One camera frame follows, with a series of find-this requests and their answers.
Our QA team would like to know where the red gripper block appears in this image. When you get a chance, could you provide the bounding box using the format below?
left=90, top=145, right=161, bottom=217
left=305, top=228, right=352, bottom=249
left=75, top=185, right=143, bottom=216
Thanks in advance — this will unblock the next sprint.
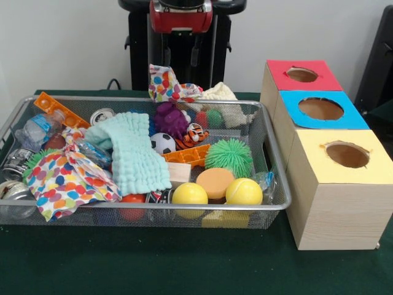
left=149, top=0, right=214, bottom=68

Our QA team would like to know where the colourful polka dot cloth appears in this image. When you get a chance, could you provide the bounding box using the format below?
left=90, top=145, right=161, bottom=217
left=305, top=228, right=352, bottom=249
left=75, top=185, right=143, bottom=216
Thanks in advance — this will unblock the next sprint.
left=26, top=150, right=122, bottom=222
left=148, top=63, right=203, bottom=104

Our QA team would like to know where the cream knitted cloth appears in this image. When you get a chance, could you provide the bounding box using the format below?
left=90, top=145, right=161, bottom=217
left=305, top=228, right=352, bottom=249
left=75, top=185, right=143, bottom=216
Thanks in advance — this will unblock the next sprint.
left=201, top=82, right=259, bottom=128

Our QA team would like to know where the purple spiky toy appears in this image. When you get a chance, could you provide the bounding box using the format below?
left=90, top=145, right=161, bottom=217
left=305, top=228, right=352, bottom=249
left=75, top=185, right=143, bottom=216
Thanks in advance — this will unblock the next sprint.
left=154, top=101, right=190, bottom=139

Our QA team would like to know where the orange striped tiger plush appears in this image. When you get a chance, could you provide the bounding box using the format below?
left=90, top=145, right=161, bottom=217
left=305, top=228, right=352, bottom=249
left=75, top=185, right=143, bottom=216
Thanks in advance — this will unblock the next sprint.
left=174, top=122, right=210, bottom=151

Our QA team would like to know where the mint green cloth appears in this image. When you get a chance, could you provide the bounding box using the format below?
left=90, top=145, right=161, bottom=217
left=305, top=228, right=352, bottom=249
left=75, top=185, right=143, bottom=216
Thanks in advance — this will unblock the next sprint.
left=84, top=112, right=173, bottom=197

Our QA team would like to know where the shallow mesh bin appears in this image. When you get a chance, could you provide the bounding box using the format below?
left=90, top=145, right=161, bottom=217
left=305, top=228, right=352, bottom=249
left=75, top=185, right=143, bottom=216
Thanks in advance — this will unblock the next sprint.
left=0, top=95, right=292, bottom=230

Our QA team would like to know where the wooden box with three holes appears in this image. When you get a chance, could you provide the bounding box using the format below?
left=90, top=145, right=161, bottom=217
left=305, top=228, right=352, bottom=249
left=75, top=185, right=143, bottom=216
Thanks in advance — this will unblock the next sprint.
left=260, top=59, right=393, bottom=251

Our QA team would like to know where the small soccer ball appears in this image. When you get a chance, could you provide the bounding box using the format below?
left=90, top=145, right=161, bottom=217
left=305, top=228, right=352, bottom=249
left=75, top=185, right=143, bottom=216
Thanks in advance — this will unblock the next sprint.
left=150, top=132, right=176, bottom=155

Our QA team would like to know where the orange toy brick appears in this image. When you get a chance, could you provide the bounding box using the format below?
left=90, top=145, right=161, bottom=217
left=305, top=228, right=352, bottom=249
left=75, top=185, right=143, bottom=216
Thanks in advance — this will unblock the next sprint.
left=161, top=143, right=211, bottom=168
left=33, top=92, right=91, bottom=130

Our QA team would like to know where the green spiky ball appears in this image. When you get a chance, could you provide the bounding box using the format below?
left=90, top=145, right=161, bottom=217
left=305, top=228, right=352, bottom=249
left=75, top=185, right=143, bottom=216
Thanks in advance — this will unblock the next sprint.
left=204, top=138, right=254, bottom=179

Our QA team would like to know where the orange round foam disc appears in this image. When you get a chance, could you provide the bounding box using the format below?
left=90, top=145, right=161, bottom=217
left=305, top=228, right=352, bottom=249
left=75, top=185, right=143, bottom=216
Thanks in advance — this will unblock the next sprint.
left=196, top=168, right=236, bottom=199

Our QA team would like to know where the smooth yellow ball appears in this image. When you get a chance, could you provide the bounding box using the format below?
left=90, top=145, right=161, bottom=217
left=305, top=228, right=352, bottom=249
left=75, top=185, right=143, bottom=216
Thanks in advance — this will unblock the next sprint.
left=171, top=183, right=209, bottom=206

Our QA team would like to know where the yellow tennis ball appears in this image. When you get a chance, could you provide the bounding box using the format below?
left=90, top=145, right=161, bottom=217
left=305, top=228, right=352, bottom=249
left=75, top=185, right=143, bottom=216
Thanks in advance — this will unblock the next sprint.
left=225, top=177, right=264, bottom=206

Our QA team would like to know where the black upright panel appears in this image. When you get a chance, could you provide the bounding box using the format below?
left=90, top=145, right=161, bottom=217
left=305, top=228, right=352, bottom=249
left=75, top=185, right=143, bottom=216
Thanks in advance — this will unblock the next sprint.
left=354, top=4, right=393, bottom=108

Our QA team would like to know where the dark green tablecloth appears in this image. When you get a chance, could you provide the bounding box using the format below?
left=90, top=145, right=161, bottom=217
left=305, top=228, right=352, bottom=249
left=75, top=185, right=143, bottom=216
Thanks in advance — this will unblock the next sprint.
left=0, top=88, right=393, bottom=295

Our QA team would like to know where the dark green cloth side table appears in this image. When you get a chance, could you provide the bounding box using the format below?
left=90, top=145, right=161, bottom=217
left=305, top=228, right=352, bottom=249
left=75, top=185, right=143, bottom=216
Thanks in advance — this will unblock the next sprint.
left=367, top=100, right=393, bottom=133

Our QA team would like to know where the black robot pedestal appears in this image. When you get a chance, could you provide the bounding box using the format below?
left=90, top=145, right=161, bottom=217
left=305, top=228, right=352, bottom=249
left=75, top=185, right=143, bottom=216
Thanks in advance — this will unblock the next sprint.
left=118, top=0, right=248, bottom=92

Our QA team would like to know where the black cable loop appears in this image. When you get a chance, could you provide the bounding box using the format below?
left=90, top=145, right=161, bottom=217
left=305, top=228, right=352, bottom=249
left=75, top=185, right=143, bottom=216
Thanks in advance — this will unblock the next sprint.
left=106, top=78, right=123, bottom=92

